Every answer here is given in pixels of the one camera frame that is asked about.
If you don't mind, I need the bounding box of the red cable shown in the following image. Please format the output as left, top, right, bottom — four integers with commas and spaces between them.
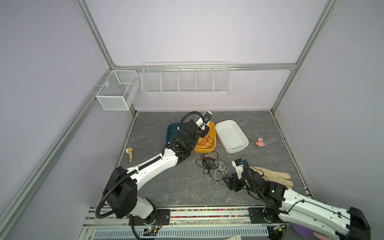
196, 128, 214, 150

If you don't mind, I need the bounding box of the white cable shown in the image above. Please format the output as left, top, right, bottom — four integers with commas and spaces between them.
211, 155, 232, 188

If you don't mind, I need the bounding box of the black cable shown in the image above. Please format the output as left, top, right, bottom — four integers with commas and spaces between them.
195, 150, 224, 183

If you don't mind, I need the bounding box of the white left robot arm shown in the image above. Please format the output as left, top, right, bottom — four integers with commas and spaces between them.
95, 111, 213, 224

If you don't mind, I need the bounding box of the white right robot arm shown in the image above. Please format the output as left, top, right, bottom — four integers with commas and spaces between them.
223, 159, 371, 240

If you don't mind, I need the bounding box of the yellow plastic tub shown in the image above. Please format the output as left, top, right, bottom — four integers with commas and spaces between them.
194, 122, 217, 154

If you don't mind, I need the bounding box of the teal plastic tub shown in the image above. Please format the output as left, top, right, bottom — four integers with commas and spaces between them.
166, 123, 186, 148

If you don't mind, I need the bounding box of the white plastic tub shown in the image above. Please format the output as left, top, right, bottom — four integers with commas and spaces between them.
216, 120, 249, 154

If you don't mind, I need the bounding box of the pink toy figure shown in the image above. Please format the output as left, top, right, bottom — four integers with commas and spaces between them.
256, 138, 266, 148

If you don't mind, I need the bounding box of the beige work glove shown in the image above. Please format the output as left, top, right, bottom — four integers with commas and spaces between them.
250, 166, 294, 189

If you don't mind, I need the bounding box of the yellow toy figure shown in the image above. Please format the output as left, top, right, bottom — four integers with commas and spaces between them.
126, 147, 133, 163

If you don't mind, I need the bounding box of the purple silicone spatula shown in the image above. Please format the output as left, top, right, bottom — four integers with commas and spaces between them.
291, 224, 331, 240

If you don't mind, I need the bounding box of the white mesh box basket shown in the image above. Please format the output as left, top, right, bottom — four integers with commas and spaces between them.
96, 70, 140, 111

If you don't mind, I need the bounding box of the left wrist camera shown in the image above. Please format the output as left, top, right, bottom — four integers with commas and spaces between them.
196, 111, 213, 131

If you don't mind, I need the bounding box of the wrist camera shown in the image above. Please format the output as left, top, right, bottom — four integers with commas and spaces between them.
196, 111, 213, 131
232, 159, 244, 180

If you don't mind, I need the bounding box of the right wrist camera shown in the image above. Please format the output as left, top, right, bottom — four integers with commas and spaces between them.
232, 159, 244, 180

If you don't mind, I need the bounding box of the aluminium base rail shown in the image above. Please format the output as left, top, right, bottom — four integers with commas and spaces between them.
79, 206, 288, 240

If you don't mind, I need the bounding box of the white wire shelf basket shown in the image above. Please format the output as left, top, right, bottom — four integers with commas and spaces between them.
141, 62, 232, 95

